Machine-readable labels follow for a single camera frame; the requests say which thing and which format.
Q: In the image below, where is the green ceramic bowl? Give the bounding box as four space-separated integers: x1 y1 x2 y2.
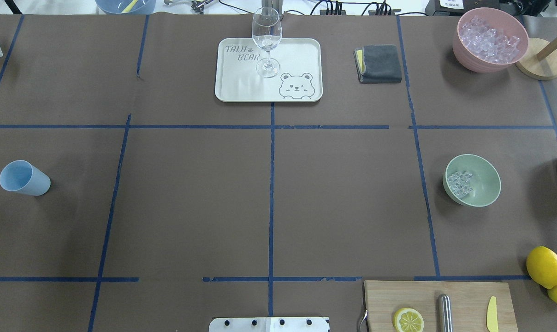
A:
442 154 502 208

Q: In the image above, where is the light blue plastic cup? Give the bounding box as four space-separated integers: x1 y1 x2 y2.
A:
0 160 51 197

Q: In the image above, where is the clear ice cube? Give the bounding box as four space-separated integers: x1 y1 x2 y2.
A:
447 172 466 190
455 183 473 198

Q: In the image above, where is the blue bowl with fork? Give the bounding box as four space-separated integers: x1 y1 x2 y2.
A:
95 0 156 15

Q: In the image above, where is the pink bowl of ice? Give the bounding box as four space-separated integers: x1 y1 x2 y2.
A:
453 7 529 73

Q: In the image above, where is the cream bear serving tray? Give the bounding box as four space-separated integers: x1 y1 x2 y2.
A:
214 38 323 102

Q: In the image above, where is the clear wine glass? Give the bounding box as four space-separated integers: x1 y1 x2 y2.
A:
251 6 282 78

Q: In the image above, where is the grey yellow folded cloth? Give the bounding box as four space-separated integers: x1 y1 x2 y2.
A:
354 44 402 84

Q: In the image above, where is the lemon half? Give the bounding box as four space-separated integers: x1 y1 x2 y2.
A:
392 308 425 332

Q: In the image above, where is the steel knife sharpener rod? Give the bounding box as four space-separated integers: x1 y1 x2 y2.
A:
438 294 453 332

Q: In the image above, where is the wooden cutting board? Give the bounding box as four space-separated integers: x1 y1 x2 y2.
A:
364 281 518 332

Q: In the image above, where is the yellow plastic knife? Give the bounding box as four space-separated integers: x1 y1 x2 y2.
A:
486 296 498 332

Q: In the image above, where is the wooden cup stand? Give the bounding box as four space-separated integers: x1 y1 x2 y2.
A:
516 37 557 80

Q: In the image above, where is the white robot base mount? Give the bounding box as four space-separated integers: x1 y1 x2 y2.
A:
208 316 331 332

